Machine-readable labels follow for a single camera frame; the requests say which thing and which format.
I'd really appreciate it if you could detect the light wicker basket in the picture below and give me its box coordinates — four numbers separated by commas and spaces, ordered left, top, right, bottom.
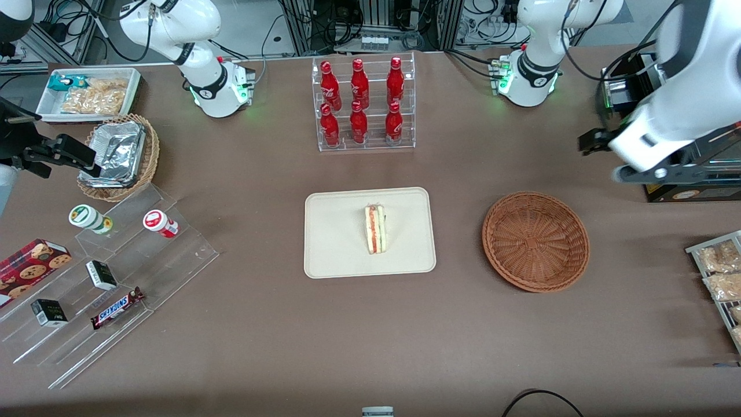
77, 114, 160, 203

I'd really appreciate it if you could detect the teal snack packet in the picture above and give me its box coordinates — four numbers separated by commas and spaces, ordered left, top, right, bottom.
47, 74, 87, 92

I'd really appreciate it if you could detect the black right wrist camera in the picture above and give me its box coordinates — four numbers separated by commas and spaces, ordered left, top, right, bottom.
0, 97, 43, 140

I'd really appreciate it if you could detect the metal wire tray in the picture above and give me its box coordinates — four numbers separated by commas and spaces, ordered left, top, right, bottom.
686, 231, 741, 354

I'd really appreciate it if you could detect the clear bag of crackers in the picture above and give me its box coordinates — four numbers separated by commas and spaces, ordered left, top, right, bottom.
81, 78, 129, 94
61, 87, 127, 115

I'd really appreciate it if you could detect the snickers chocolate bar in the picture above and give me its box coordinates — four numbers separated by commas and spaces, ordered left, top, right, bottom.
91, 287, 145, 331

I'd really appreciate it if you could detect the aluminium frame rack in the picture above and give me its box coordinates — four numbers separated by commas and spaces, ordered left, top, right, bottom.
278, 0, 464, 56

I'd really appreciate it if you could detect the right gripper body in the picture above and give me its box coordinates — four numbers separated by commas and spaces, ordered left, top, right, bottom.
0, 125, 27, 216

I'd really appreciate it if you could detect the red plaid cookie box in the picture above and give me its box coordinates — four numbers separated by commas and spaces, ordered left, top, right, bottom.
0, 239, 72, 309

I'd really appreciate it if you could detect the triangular sandwich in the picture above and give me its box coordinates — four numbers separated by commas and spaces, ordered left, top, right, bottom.
364, 203, 387, 255

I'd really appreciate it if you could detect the beige plastic tray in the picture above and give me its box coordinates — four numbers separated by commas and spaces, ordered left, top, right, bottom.
304, 186, 436, 279

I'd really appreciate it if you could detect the clear acrylic step display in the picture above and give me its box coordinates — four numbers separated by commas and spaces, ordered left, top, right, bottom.
0, 184, 219, 390

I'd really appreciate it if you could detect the black food warmer machine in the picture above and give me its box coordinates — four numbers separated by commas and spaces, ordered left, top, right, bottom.
602, 52, 741, 203

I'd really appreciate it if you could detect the white rectangular plastic bin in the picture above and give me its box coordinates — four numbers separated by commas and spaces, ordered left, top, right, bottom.
36, 67, 142, 123

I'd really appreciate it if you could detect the aluminium foil container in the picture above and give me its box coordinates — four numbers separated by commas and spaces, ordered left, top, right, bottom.
79, 120, 146, 188

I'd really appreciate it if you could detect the small black carton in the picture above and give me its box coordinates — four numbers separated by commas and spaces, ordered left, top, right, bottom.
86, 260, 118, 291
31, 299, 68, 328

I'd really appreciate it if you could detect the black cable loop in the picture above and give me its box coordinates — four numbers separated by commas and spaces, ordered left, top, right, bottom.
501, 389, 584, 417

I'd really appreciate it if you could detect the brown round wicker basket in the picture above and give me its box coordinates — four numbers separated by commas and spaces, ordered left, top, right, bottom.
482, 191, 590, 293

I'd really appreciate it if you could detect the green lid white jar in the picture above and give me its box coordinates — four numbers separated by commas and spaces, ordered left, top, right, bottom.
69, 204, 113, 235

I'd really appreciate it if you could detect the clear acrylic bottle rack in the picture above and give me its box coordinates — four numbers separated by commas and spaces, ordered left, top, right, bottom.
311, 51, 416, 152

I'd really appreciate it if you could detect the red lid white jar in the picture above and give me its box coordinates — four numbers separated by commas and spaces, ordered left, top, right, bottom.
143, 210, 179, 239

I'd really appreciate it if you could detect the red cola bottle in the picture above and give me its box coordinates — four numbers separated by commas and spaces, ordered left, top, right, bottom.
385, 101, 403, 145
350, 101, 369, 144
386, 56, 405, 106
350, 58, 370, 109
320, 61, 342, 111
320, 103, 340, 147

